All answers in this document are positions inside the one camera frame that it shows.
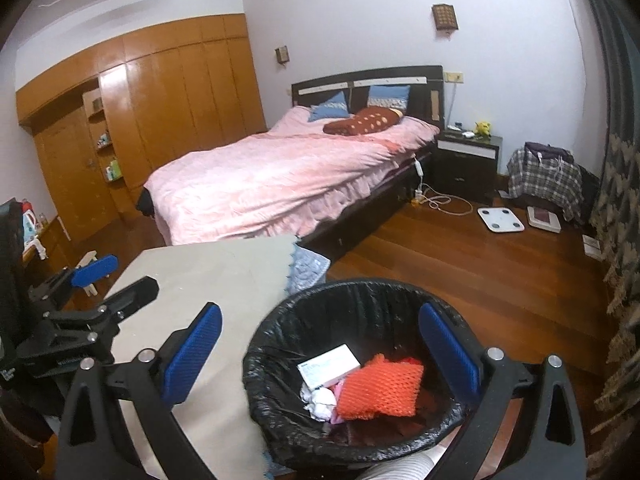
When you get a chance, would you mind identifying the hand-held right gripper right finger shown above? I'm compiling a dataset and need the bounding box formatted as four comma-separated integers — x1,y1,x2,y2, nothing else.
419,301,587,480

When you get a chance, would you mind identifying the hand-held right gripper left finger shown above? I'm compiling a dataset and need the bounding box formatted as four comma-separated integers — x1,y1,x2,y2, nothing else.
57,301,223,480

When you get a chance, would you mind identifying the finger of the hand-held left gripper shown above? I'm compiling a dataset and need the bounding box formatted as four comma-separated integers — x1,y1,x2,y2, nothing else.
32,254,120,311
87,275,160,342

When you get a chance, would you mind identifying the orange foam net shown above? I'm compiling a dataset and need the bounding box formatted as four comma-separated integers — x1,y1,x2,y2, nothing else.
335,353,425,421

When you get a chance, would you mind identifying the trash bin with black bag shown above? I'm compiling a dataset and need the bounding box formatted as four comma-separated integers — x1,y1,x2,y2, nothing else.
241,277,501,480

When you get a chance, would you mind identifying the pink face mask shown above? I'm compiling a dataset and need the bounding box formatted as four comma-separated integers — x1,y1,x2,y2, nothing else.
327,379,351,423

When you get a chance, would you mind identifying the white paper ball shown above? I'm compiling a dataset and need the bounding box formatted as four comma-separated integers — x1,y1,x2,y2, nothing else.
301,385,337,422

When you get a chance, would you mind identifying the small white stool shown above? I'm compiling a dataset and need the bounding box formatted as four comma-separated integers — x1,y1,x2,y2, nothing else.
75,251,108,297

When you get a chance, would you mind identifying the wooden desk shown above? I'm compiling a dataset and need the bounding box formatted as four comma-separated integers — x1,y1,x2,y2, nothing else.
20,215,76,306

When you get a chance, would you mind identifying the blue quilted cloth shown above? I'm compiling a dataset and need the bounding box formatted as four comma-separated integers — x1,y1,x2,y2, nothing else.
282,245,331,295

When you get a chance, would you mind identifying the white bathroom scale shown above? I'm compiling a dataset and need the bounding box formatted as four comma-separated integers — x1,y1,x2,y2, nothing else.
477,206,526,233

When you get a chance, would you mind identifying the scale with brown top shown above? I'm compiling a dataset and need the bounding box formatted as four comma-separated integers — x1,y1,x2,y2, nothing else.
526,205,563,233

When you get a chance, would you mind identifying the bed with pink cover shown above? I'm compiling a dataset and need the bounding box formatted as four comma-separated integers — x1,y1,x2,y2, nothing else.
142,105,441,246

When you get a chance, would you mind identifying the black nightstand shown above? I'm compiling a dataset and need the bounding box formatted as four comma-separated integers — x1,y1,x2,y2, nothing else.
434,130,503,206

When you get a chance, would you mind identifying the wooden wardrobe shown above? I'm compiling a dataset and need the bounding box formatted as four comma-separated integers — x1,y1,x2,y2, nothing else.
16,14,266,246

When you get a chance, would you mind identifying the plaid cloth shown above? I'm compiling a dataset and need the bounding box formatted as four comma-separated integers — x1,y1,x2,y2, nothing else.
506,147,583,221

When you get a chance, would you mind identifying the dark jacket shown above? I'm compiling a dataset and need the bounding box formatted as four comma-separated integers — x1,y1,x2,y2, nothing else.
524,142,573,163

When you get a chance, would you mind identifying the patterned dark curtain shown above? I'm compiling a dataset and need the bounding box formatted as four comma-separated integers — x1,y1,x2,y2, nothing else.
570,0,640,461

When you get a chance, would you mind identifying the dark red dotted pillow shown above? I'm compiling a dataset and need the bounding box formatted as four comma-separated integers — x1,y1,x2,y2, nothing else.
323,106,405,136

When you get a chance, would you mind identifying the blue pillow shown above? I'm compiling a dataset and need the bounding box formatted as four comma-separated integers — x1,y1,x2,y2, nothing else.
367,85,412,111
307,91,349,122

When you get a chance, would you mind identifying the white power cable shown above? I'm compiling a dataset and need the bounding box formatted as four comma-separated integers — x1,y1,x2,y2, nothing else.
422,192,471,216

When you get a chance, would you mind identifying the dark wooden bed frame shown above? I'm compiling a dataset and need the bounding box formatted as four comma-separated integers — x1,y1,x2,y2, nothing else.
291,65,445,256

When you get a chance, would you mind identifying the large brown wall lamp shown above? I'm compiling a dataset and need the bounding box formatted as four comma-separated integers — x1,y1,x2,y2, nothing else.
431,3,458,33

